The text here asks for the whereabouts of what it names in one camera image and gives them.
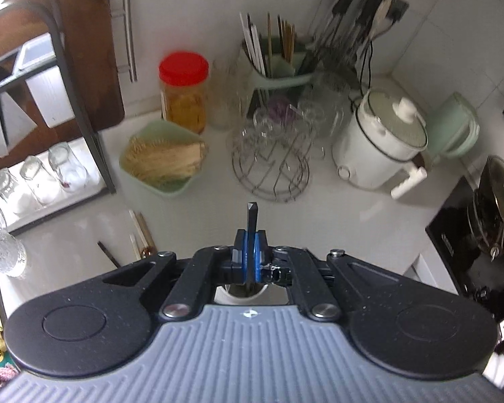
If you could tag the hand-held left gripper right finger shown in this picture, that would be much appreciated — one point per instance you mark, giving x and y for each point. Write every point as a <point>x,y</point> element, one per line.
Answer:
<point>258,262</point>

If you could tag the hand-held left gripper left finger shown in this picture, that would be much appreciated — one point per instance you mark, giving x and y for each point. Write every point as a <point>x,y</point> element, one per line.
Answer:
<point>240,260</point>

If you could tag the black chopstick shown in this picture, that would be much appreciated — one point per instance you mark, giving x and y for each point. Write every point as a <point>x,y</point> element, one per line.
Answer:
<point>109,255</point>
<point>250,226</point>

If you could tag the white ceramic mug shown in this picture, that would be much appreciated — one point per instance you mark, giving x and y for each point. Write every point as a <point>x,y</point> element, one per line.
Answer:
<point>227,296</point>

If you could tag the tan wooden chopstick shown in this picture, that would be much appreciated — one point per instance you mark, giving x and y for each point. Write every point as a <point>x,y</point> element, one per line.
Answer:
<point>145,235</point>

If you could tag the white chopstick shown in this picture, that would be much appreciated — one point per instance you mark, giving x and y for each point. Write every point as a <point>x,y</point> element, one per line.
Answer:
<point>133,220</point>
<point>133,245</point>

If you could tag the row of hanging kitchen utensils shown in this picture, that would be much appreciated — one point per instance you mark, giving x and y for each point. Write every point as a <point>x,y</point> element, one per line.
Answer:
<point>344,25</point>

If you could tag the green plastic basket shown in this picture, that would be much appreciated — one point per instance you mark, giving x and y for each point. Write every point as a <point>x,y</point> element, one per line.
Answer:
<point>168,189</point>

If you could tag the black induction cooktop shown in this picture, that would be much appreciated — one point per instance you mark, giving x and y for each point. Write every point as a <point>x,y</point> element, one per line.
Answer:
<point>449,235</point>

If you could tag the enoki mushroom bunch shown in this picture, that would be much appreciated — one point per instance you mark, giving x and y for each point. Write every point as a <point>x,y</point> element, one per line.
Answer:
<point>164,159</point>

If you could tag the white rice cooker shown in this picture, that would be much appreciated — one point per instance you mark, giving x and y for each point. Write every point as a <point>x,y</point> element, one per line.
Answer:
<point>369,155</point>

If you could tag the purple scrubber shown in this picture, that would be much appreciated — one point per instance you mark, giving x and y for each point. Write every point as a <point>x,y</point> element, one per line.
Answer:
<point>279,107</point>

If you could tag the tall clear glass jar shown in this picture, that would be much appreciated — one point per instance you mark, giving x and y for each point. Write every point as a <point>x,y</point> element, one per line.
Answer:
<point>227,96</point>

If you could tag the green utensil drainer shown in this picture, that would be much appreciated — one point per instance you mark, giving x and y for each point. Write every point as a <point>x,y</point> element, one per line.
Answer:
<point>277,82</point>

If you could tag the clear glass pitcher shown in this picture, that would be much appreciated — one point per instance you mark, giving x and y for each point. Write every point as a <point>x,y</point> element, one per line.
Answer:
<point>332,92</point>

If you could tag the clear drinking glass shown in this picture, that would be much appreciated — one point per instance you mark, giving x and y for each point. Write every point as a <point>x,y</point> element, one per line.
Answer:
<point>4,189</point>
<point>65,163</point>
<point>35,176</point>

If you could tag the green electric kettle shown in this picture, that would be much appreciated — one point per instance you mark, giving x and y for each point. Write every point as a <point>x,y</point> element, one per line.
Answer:
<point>453,130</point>

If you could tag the white drying tray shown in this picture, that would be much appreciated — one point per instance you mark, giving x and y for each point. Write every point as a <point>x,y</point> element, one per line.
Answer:
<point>38,205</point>

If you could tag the bunch of upright chopsticks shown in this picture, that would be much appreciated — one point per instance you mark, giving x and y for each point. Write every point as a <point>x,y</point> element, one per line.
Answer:
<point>256,46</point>

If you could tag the textured tall glass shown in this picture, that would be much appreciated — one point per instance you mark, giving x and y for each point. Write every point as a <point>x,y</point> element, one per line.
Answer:
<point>4,243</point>

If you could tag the brown wooden cutting board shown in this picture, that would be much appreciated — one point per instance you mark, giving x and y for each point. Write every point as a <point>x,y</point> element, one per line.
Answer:
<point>92,50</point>

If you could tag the pink cloth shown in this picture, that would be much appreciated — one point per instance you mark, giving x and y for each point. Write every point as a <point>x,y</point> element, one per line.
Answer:
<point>0,375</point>

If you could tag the black-frame tray of glasses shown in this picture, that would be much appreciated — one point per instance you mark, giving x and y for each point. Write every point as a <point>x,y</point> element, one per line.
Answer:
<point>94,142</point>

